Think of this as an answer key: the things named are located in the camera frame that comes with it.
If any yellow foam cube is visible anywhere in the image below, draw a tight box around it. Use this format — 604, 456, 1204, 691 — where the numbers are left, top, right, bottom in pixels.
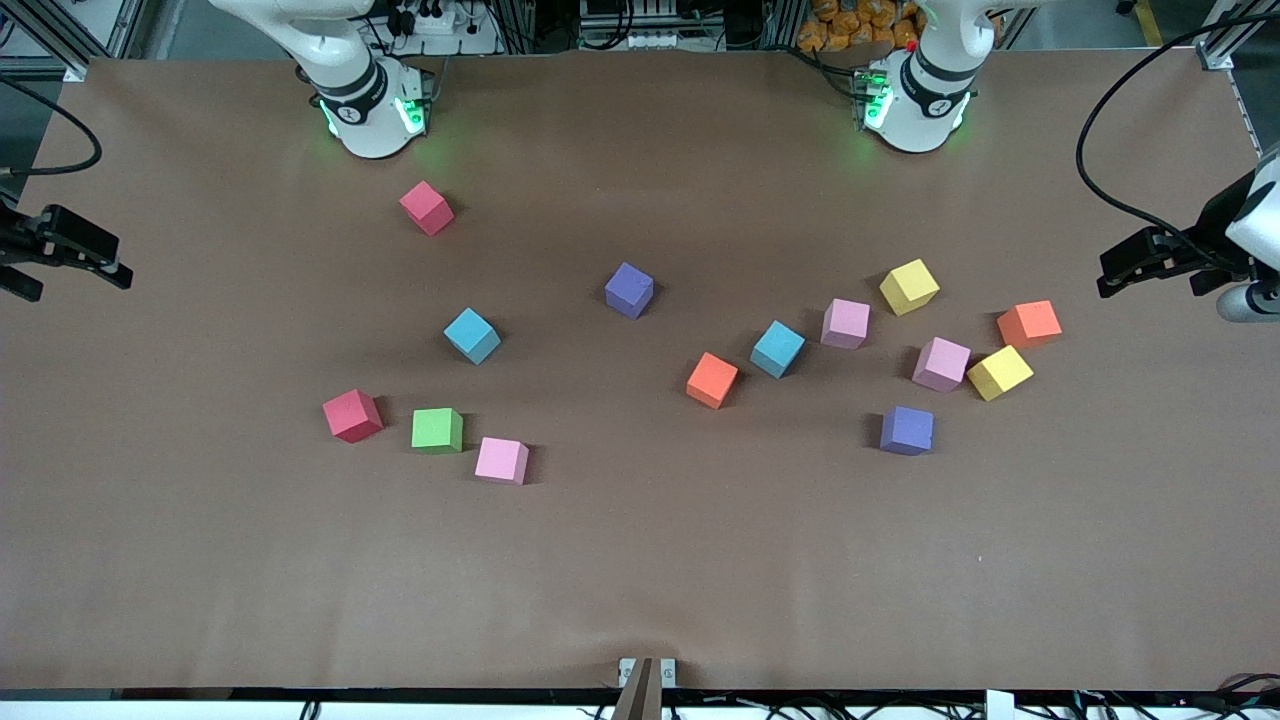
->
966, 345, 1035, 402
879, 258, 941, 317

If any white power strip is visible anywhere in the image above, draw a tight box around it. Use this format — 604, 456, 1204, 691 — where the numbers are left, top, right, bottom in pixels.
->
385, 0, 501, 56

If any pink foam cube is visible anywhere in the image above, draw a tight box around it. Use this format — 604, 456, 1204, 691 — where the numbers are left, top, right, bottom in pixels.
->
821, 298, 872, 350
474, 437, 530, 486
911, 336, 972, 393

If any green foam cube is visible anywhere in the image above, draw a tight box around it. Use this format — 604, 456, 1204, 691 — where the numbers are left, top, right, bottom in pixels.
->
411, 407, 465, 455

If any purple foam cube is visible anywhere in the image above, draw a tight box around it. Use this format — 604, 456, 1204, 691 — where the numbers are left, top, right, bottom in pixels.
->
604, 262, 656, 320
880, 405, 936, 457

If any white equipment box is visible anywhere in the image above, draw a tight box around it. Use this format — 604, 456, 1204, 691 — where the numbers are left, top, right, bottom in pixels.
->
578, 0, 683, 51

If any bag of orange objects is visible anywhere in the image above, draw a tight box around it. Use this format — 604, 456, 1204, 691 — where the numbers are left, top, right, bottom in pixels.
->
797, 0, 923, 53

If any brown paper table cover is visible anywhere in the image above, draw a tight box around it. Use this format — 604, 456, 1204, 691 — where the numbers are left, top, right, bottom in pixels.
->
0, 50, 1280, 691

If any metal mounting bracket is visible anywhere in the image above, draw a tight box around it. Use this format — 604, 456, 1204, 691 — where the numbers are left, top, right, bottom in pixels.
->
618, 657, 678, 689

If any red foam cube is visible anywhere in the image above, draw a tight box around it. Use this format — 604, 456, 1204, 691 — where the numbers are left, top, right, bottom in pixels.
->
322, 388, 385, 444
399, 180, 456, 238

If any blue foam cube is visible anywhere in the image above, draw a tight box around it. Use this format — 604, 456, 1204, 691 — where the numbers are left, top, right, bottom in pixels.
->
750, 320, 807, 380
443, 307, 503, 366

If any aluminium frame profile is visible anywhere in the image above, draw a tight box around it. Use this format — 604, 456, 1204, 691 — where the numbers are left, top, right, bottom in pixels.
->
0, 0, 151, 83
1195, 0, 1280, 71

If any grey camera pole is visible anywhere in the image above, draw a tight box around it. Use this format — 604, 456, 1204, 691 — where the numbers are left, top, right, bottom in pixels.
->
612, 658, 657, 720

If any orange foam cube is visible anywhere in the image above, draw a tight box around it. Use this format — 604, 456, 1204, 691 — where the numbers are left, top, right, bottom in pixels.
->
686, 352, 740, 410
997, 300, 1063, 350

